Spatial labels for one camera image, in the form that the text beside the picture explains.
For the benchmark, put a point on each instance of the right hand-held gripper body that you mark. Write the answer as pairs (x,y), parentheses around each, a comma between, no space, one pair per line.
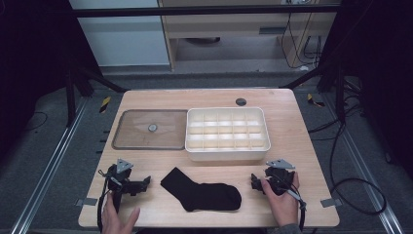
(279,180)

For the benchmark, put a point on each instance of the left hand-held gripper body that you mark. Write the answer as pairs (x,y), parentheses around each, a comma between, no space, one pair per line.
(118,182)

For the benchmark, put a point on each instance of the white divided storage box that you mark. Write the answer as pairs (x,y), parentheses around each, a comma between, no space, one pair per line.
(227,154)

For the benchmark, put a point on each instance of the black sock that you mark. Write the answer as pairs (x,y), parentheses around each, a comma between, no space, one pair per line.
(207,196)

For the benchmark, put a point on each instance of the person's right hand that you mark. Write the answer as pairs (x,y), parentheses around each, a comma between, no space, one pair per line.
(285,208)

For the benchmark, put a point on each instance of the person's left hand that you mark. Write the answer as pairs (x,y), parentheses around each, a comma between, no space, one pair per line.
(113,219)

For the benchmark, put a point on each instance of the transparent brown lid with knob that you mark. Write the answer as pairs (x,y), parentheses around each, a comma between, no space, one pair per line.
(136,136)

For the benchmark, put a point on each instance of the person's grey sleeve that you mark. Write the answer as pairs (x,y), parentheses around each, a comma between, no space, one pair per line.
(285,229)

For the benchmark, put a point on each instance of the yellow black striped tape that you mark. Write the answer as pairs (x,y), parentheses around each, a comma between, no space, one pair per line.
(314,100)
(105,104)

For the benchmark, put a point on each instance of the black metal stand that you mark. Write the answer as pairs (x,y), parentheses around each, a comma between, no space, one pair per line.
(340,94)
(70,97)

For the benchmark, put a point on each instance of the white cabinet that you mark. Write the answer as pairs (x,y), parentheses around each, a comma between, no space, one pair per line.
(120,39)

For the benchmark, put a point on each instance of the light wooden desk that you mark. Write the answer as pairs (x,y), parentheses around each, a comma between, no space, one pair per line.
(227,24)

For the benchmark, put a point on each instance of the grey metal table bracket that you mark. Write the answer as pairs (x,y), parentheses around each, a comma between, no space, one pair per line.
(331,202)
(86,202)

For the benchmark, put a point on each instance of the aluminium floor rail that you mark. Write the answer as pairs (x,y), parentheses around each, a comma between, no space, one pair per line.
(48,169)
(363,169)

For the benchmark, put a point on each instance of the black horizontal frame bar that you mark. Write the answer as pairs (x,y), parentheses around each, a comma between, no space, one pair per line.
(195,11)

